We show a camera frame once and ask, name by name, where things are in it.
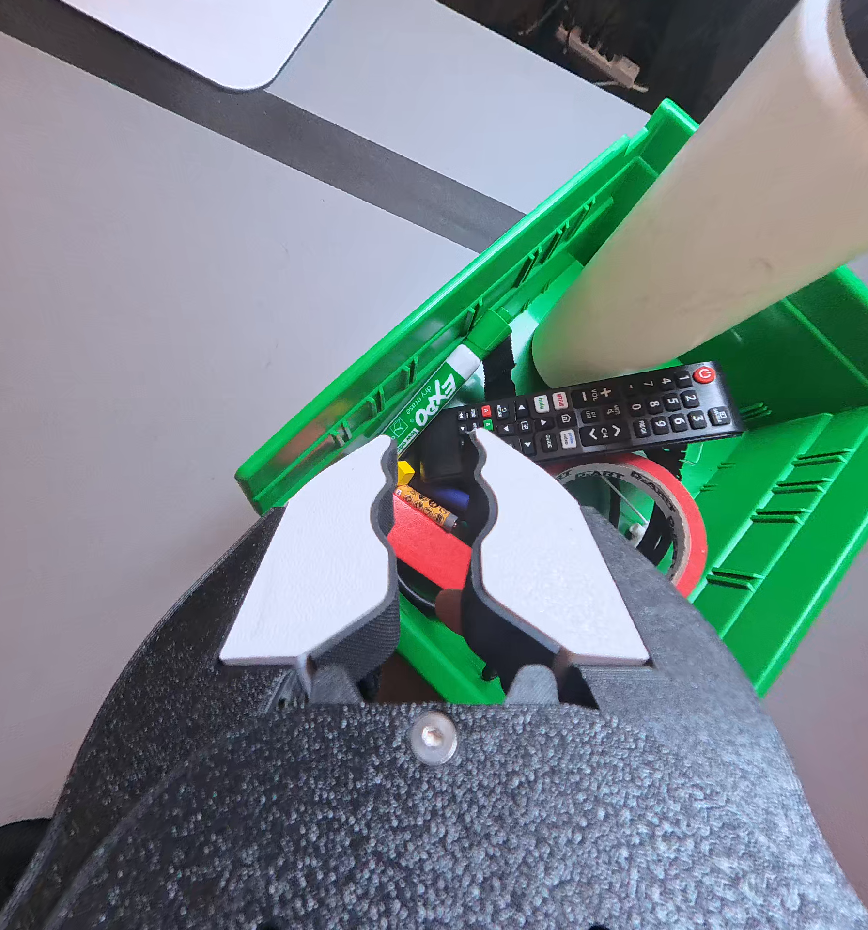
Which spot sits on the red tape roll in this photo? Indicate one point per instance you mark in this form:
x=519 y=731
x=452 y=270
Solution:
x=688 y=523

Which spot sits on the white bottle black cap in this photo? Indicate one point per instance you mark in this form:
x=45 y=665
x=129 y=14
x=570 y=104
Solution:
x=695 y=218

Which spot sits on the yellow toy block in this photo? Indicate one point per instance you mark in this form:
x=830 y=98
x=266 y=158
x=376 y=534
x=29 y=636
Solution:
x=405 y=472

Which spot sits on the small black box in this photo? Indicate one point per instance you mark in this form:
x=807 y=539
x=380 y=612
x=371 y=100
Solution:
x=441 y=454

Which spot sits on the green plastic bin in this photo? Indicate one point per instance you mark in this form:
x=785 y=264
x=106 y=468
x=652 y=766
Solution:
x=804 y=508

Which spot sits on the black remote control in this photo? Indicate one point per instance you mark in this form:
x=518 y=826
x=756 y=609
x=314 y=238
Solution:
x=623 y=414

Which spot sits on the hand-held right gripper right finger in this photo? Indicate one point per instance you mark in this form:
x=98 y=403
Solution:
x=550 y=574

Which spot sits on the orange black battery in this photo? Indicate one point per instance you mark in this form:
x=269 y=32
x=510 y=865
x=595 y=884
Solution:
x=430 y=508

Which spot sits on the green dry erase marker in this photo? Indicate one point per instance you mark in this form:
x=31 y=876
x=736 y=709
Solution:
x=434 y=399

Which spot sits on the person's right hand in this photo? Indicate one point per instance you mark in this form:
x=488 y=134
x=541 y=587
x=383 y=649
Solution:
x=454 y=607

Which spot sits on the grey power strip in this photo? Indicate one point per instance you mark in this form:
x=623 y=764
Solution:
x=601 y=54

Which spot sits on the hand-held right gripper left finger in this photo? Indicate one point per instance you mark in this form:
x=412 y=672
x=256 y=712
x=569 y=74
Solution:
x=310 y=574

